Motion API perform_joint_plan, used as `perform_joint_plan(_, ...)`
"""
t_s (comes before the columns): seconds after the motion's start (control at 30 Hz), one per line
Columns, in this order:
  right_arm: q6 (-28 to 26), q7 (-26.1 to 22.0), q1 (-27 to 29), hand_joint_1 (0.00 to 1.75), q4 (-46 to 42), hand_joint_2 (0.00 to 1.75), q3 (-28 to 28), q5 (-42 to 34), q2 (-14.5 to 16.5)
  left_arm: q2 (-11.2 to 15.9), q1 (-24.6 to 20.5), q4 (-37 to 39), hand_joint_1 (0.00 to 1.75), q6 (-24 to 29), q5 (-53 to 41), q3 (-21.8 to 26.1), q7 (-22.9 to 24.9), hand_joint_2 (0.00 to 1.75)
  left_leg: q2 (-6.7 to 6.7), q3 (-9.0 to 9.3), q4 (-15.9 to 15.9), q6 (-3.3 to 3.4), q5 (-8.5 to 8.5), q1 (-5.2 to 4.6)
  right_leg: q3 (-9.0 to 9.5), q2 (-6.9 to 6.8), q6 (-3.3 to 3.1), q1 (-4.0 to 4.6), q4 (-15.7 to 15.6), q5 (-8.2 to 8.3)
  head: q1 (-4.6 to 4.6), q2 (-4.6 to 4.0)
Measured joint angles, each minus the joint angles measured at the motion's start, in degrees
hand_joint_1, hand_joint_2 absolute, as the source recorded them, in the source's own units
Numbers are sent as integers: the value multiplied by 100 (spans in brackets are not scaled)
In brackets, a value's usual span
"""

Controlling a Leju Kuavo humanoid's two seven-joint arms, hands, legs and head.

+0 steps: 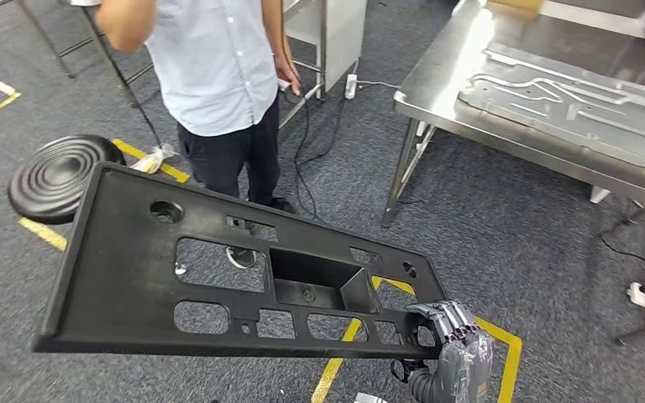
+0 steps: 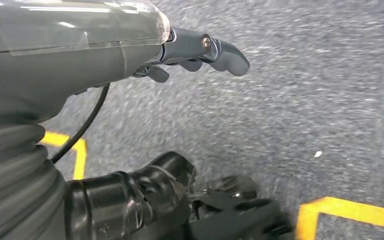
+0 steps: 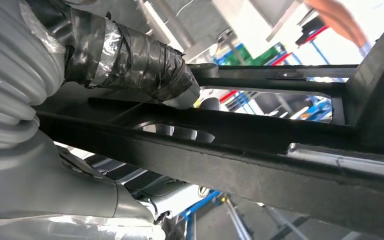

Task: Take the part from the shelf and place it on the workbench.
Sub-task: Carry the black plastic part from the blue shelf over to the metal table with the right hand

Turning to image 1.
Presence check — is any person's left hand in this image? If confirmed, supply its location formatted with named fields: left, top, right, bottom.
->
left=274, top=51, right=303, bottom=97

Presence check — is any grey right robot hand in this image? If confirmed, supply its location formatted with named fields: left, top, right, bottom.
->
left=391, top=300, right=494, bottom=403

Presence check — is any black plastic plate bracket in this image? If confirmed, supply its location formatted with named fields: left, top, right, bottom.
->
left=32, top=161, right=448, bottom=362

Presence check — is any stainless steel workbench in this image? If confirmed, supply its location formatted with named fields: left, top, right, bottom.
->
left=380, top=0, right=645, bottom=346

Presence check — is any yellow floor tape marking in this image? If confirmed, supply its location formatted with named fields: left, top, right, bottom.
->
left=310, top=275, right=524, bottom=403

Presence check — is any steel table with white cabinet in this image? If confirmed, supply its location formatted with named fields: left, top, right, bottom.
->
left=276, top=0, right=370, bottom=130

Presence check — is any person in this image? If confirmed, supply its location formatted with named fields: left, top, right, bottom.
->
left=94, top=0, right=305, bottom=272

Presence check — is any clear plastic wrapped bundle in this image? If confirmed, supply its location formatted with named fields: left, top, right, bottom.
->
left=128, top=143, right=180, bottom=175

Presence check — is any black round stool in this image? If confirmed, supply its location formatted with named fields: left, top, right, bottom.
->
left=7, top=134, right=127, bottom=226

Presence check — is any stamped sheet metal panel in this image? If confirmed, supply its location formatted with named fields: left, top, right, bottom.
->
left=456, top=42, right=645, bottom=183

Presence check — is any black floor cable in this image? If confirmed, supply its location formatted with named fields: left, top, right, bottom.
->
left=283, top=88, right=323, bottom=223
left=299, top=97, right=351, bottom=167

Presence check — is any white power cable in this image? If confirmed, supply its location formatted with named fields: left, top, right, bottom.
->
left=355, top=79, right=402, bottom=92

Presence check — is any black metal frame stand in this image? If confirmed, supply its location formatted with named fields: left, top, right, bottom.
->
left=0, top=0, right=162, bottom=149

